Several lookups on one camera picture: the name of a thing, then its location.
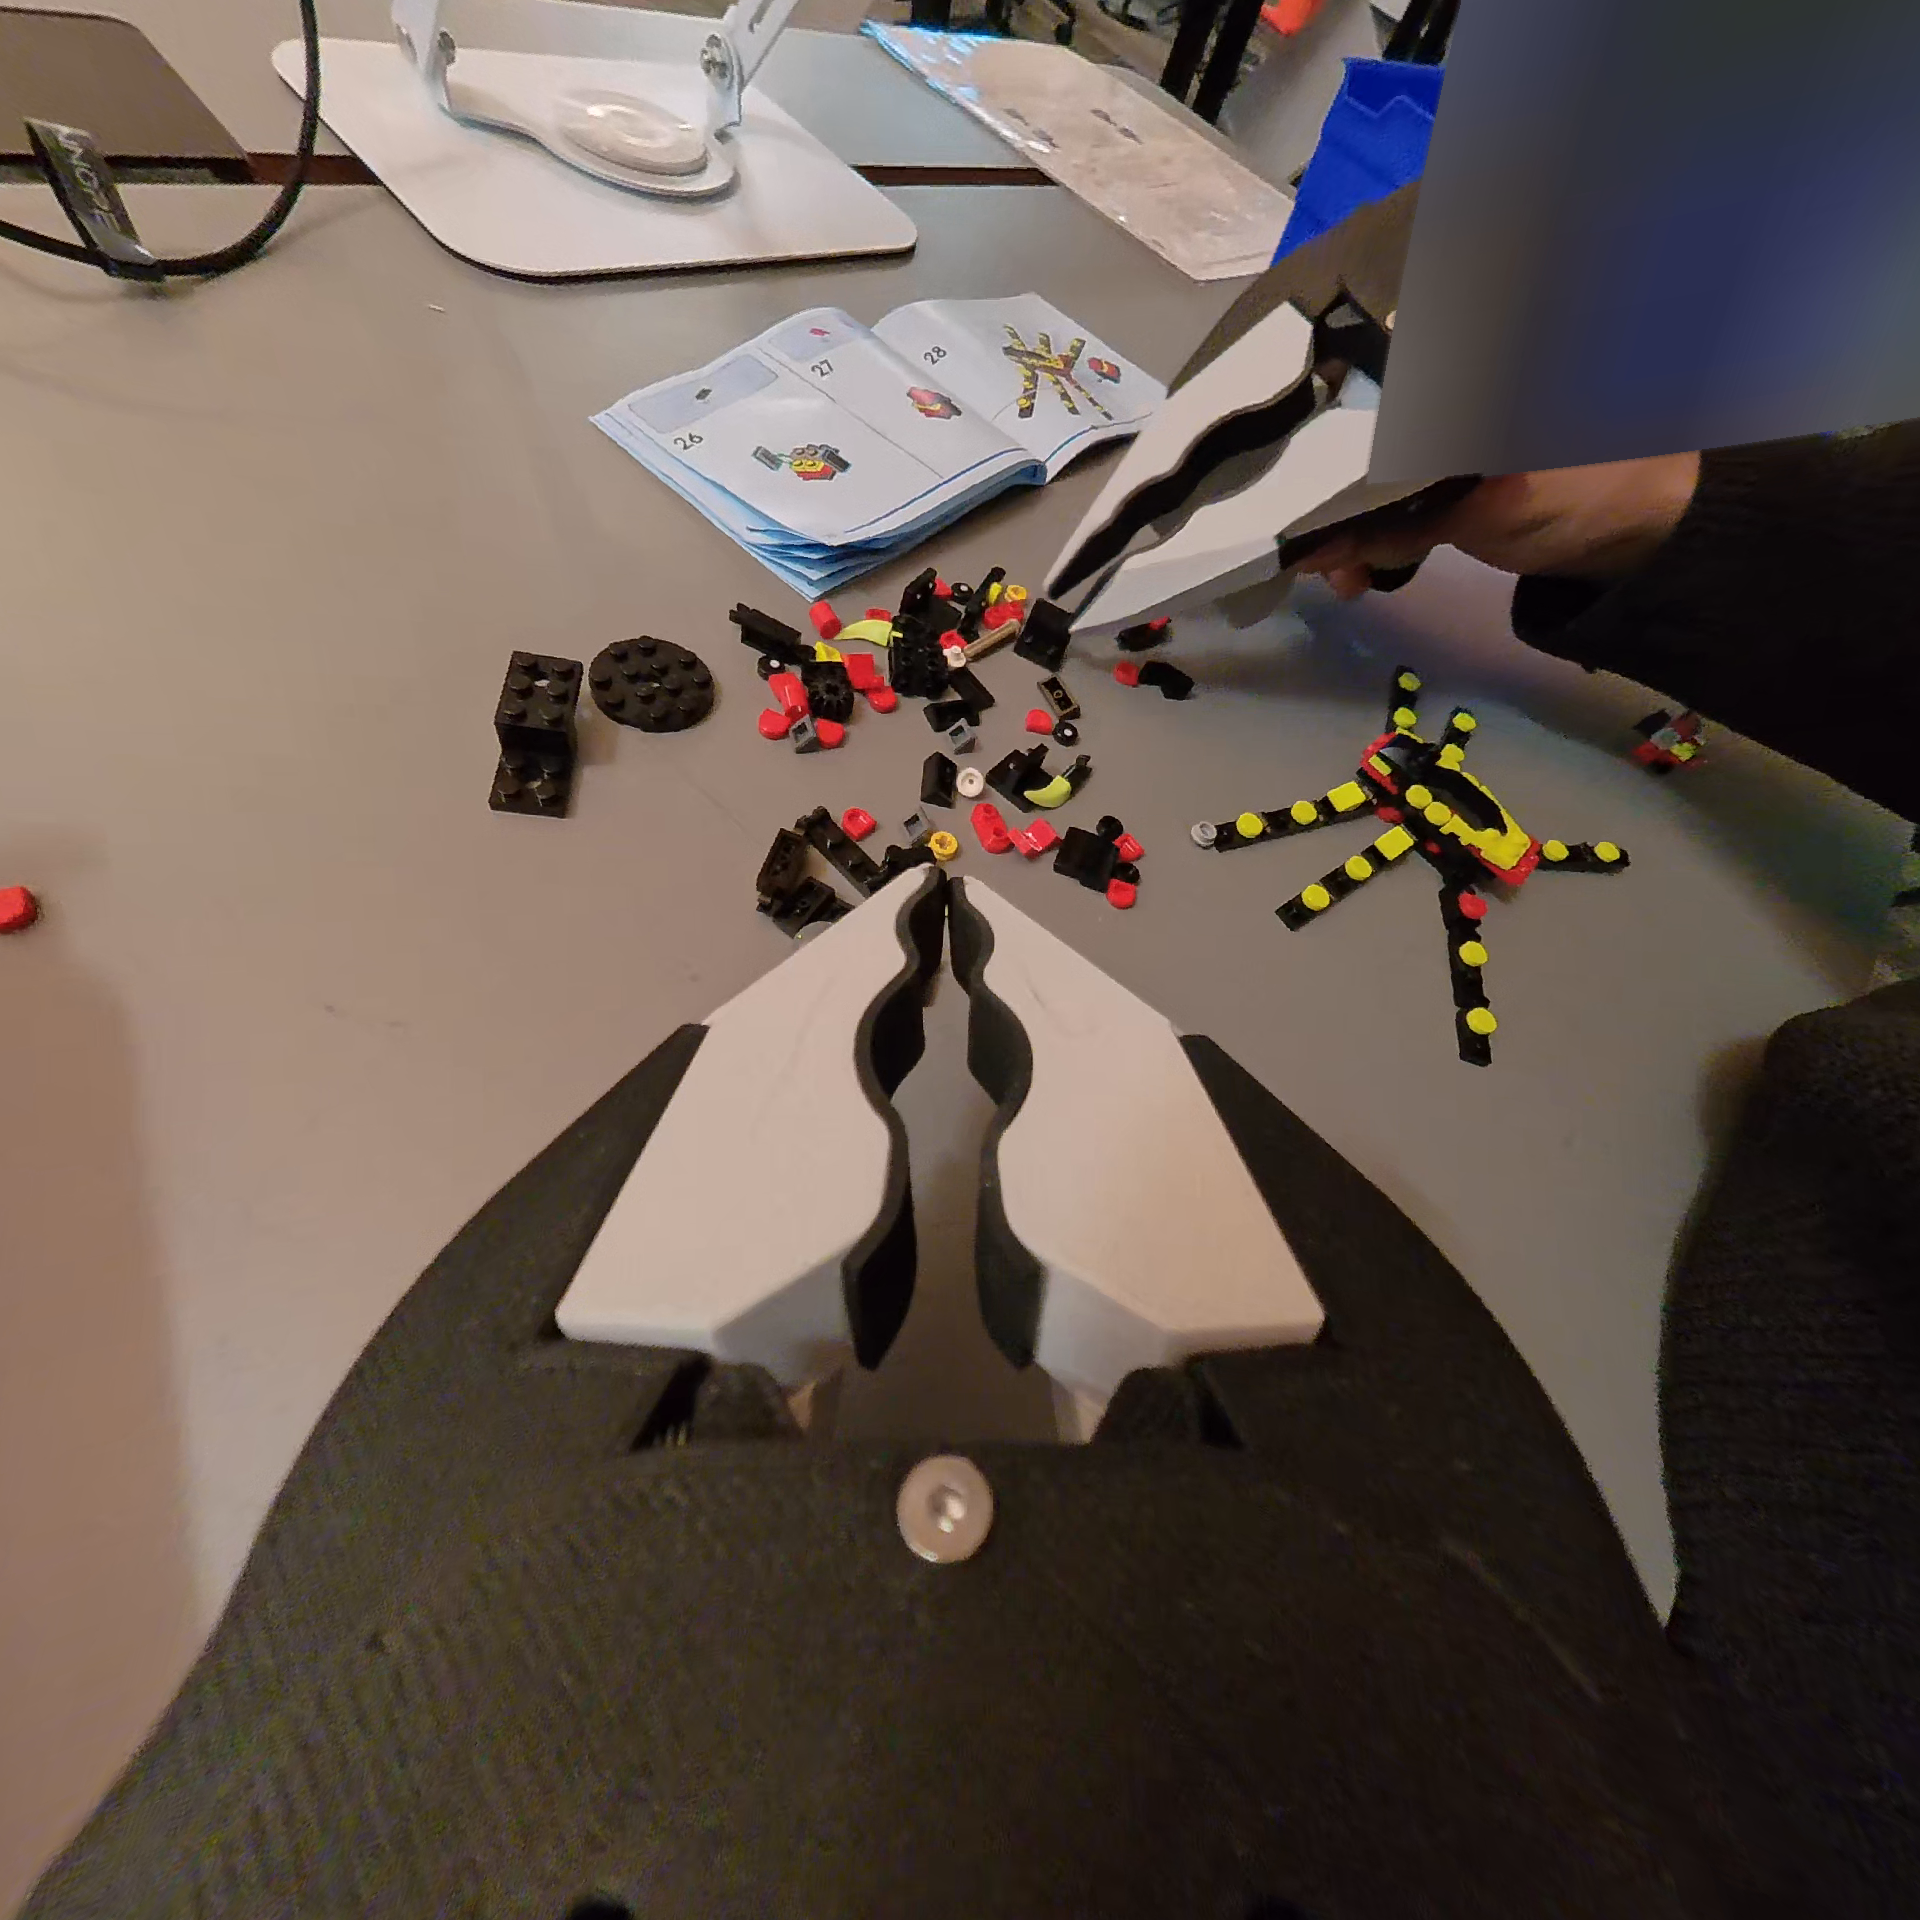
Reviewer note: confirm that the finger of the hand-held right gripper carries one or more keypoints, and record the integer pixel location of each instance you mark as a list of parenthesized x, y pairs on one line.
[(1214, 399), (1214, 547)]

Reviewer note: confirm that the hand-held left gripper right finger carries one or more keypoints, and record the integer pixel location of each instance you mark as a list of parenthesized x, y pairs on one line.
[(1170, 1202)]

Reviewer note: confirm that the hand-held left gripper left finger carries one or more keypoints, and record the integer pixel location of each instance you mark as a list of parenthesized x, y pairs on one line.
[(721, 1202)]

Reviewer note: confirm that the pile of lego pieces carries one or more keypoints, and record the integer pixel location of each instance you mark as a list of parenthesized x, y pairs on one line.
[(917, 645)]

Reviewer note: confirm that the black yellow lego spider model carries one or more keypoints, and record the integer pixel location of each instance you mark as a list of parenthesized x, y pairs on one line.
[(1448, 819)]

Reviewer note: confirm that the small red yellow lego assembly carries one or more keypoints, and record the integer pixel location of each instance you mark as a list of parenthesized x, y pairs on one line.
[(1669, 739)]

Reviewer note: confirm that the black lego bracket assembly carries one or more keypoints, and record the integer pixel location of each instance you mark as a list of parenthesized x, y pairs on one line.
[(536, 722)]

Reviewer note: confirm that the red round lego piece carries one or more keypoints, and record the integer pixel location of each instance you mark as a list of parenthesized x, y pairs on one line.
[(15, 908)]

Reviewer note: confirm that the person's right forearm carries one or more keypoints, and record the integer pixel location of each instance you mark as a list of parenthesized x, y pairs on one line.
[(1769, 601)]

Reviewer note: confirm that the black lego piece red top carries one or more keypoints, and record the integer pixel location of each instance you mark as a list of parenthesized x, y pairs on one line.
[(1143, 635)]

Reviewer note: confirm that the black angled lego piece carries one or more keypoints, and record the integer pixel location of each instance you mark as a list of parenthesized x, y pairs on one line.
[(1166, 677)]

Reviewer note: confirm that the lego instruction booklet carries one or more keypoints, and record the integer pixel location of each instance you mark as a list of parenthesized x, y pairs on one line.
[(840, 435)]

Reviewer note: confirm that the black round lego plate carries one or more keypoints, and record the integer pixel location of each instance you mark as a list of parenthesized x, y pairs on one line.
[(652, 682)]

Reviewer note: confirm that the person's right hand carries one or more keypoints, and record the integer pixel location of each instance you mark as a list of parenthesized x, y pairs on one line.
[(1560, 518)]

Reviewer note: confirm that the nested blue plastic bins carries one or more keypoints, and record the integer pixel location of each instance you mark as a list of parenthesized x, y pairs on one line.
[(1359, 135)]

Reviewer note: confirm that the clear plastic bag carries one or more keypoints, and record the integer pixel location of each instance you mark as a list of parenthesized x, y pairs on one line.
[(1110, 149)]

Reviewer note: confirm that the white metal stand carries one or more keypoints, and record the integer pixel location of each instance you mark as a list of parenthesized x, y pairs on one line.
[(600, 196)]

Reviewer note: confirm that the person's black sweater torso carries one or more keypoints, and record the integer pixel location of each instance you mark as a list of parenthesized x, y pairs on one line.
[(1800, 1350)]

